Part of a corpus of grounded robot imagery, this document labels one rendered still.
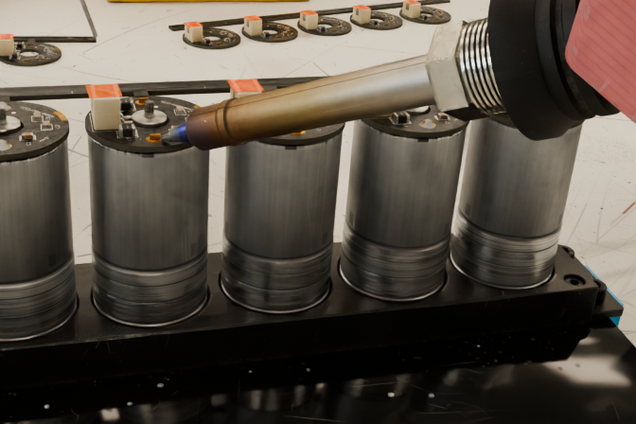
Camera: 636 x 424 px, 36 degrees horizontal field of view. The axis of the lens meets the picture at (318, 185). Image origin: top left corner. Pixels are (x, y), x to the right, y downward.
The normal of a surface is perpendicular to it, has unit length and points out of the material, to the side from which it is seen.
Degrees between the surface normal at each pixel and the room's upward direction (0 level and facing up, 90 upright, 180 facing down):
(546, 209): 90
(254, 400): 0
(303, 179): 90
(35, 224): 90
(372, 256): 90
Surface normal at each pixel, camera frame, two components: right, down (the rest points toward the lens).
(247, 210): -0.53, 0.36
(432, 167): 0.39, 0.45
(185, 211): 0.68, 0.38
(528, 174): -0.04, 0.46
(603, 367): 0.07, -0.88
